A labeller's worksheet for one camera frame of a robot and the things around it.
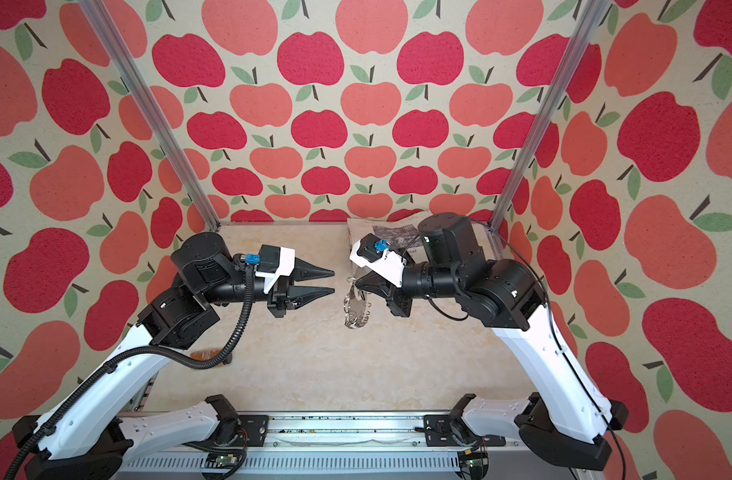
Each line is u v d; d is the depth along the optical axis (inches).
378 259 16.4
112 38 28.9
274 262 15.4
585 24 28.0
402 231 44.0
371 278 19.9
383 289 18.5
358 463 27.7
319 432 30.0
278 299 17.7
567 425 14.8
